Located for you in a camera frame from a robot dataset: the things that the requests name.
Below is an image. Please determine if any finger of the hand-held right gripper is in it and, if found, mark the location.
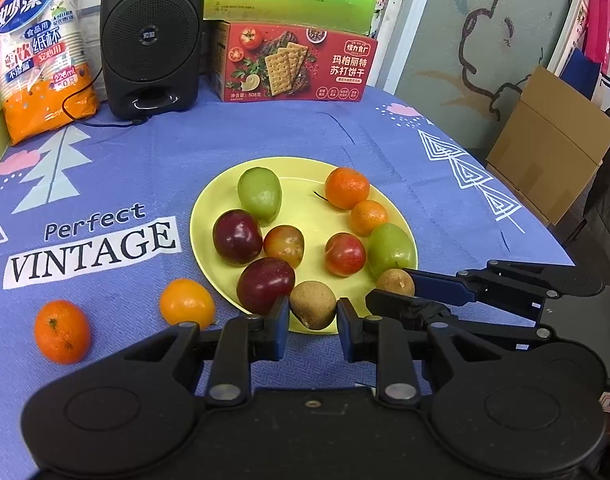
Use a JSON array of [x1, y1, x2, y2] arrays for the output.
[[402, 259, 606, 322], [365, 289, 553, 342]]

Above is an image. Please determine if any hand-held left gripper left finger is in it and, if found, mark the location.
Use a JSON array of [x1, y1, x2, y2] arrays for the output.
[[122, 297, 292, 408]]

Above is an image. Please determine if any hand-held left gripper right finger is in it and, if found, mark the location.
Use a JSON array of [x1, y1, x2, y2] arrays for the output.
[[336, 298, 490, 408]]

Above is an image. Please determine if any brown round fruit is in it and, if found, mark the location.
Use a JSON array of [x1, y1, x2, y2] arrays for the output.
[[376, 268, 416, 297], [290, 281, 337, 331]]

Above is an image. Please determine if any dark purple plum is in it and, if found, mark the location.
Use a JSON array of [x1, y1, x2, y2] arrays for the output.
[[236, 257, 296, 315], [212, 210, 264, 266]]

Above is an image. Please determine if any round green apple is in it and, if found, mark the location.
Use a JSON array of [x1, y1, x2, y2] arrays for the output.
[[367, 223, 417, 281]]

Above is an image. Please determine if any bright red plum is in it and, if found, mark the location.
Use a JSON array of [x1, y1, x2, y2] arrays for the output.
[[325, 232, 367, 277]]

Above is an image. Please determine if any small red-green plum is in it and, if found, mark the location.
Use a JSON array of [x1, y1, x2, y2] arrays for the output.
[[263, 225, 305, 268]]

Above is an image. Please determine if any small orange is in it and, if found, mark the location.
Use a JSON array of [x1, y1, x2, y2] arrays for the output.
[[350, 200, 389, 237]]

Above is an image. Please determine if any yellowish orange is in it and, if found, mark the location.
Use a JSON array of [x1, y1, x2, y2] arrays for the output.
[[159, 279, 216, 330]]

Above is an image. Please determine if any yellow plastic plate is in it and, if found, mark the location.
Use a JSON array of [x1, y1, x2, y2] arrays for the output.
[[190, 157, 418, 335]]

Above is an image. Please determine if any large orange with stem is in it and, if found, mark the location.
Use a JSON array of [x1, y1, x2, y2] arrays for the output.
[[325, 167, 371, 210]]

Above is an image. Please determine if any oval green fruit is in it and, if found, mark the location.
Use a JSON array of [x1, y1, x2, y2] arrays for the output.
[[237, 167, 283, 224]]

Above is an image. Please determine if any large dotted tangerine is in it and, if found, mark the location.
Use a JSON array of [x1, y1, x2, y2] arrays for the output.
[[34, 300, 92, 365]]

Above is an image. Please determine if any open flat cardboard box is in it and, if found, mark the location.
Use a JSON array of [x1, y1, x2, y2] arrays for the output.
[[486, 65, 610, 226]]

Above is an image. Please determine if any blue printed tablecloth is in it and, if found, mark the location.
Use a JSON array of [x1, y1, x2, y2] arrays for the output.
[[0, 85, 576, 401]]

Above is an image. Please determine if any red cracker box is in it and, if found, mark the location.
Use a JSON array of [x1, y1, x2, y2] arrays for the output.
[[208, 20, 379, 104]]

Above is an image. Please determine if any black speaker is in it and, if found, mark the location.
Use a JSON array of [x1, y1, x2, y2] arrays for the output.
[[100, 0, 205, 121]]

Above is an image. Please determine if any orange paper cup pack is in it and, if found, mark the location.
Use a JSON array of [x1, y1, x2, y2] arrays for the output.
[[0, 0, 101, 146]]

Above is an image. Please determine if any black speaker cable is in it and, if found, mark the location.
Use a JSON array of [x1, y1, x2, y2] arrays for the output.
[[44, 84, 152, 128]]

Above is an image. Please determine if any pink bag with dark handle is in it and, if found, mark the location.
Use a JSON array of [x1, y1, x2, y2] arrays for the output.
[[565, 0, 610, 102]]

